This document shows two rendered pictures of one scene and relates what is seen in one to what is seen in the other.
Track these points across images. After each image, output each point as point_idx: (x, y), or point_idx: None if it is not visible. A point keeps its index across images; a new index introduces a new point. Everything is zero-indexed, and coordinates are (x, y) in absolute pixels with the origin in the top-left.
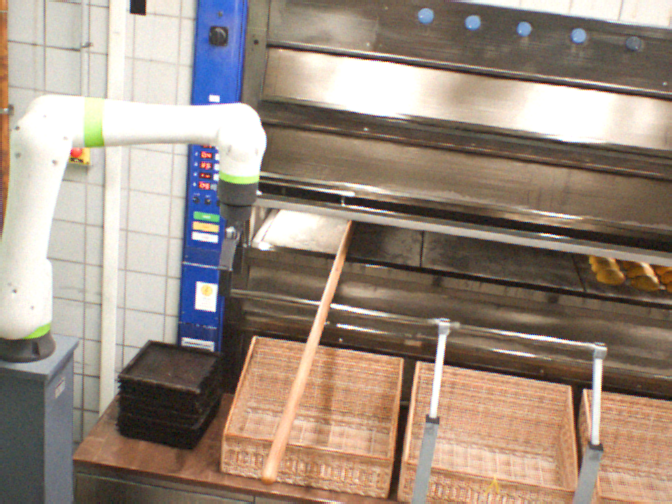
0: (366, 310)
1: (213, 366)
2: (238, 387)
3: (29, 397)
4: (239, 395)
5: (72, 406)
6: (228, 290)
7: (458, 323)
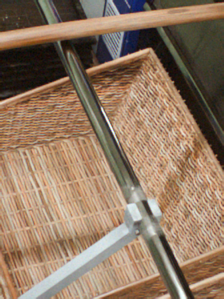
0: (83, 91)
1: (52, 44)
2: (39, 87)
3: None
4: (29, 97)
5: None
6: None
7: (153, 231)
